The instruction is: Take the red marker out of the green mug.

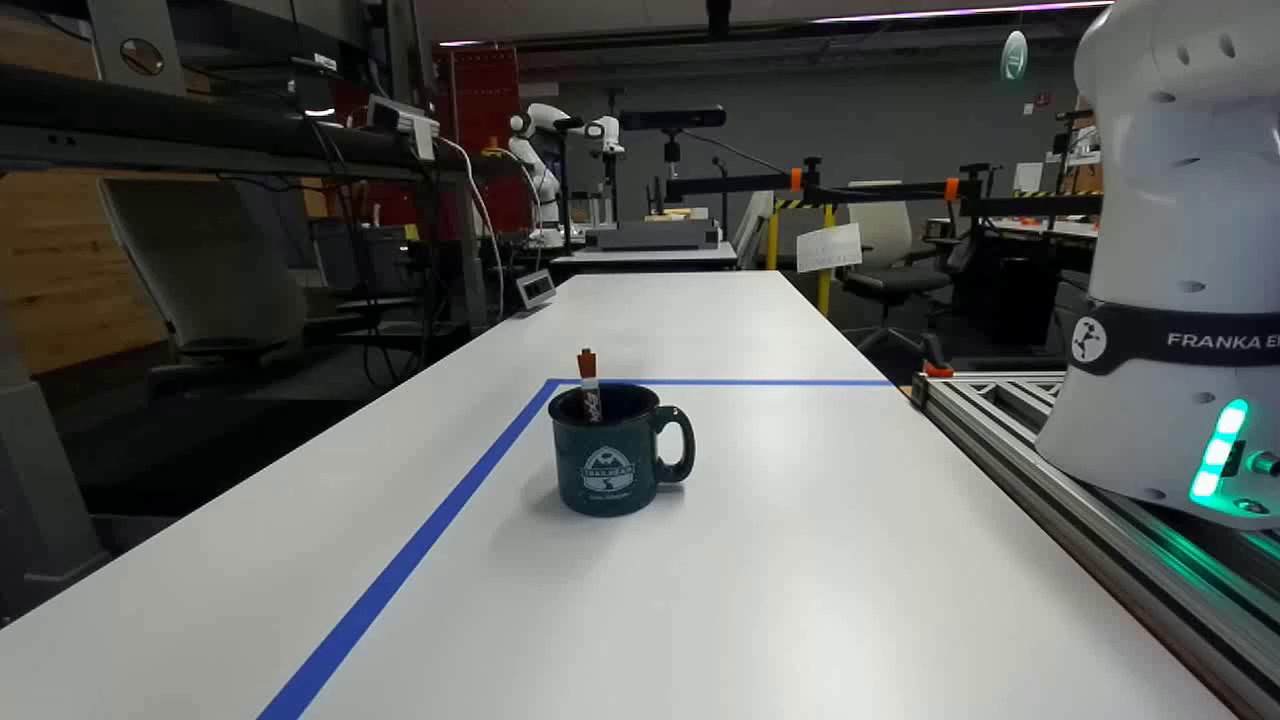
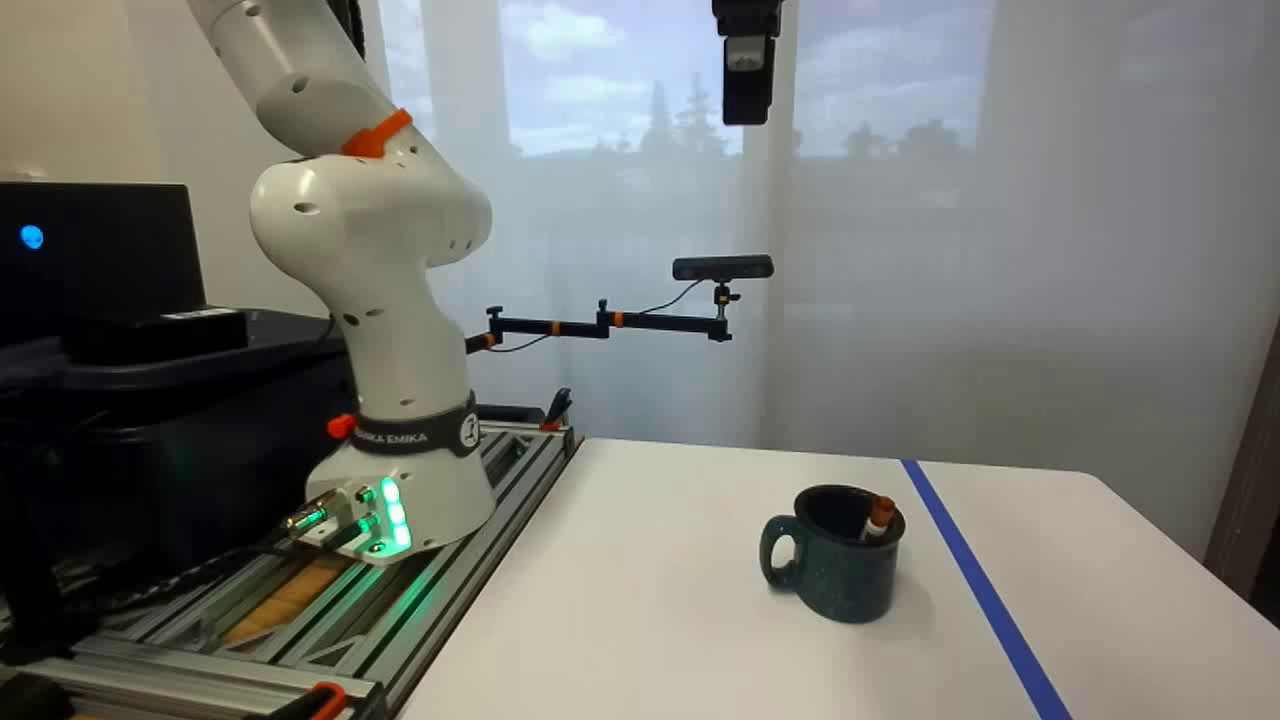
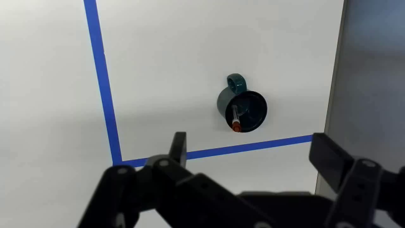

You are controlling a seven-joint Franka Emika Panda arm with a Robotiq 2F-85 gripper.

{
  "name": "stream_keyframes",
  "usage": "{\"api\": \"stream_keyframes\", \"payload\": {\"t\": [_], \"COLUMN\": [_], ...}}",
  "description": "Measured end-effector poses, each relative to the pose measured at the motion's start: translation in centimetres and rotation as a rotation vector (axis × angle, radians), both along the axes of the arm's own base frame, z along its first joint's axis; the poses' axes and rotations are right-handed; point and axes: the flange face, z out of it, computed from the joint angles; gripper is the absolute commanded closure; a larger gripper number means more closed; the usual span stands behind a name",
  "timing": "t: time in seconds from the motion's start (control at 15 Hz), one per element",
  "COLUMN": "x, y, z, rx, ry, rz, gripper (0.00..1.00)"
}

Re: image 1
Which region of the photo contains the red marker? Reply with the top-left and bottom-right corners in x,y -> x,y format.
573,344 -> 606,429

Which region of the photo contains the dark green speckled mug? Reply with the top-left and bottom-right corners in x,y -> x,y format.
545,380 -> 699,521

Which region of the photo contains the dark metal shelf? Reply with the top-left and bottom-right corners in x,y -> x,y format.
0,59 -> 472,180

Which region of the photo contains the black office chair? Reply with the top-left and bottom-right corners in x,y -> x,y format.
841,198 -> 978,369

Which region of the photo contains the white paper sign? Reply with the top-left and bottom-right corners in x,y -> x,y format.
792,222 -> 867,280

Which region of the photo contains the grey background table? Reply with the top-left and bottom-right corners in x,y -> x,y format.
549,215 -> 742,280

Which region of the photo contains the yellow post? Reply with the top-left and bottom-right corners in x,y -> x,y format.
812,198 -> 841,322

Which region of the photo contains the aluminium rail base frame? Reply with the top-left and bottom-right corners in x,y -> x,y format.
907,369 -> 1280,720

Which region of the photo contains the black stereo camera bar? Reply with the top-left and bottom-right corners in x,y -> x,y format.
615,103 -> 731,135

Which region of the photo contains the small grey label stand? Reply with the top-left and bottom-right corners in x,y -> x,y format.
511,263 -> 561,317

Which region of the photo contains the red cabinet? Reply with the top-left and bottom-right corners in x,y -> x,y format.
432,36 -> 536,239

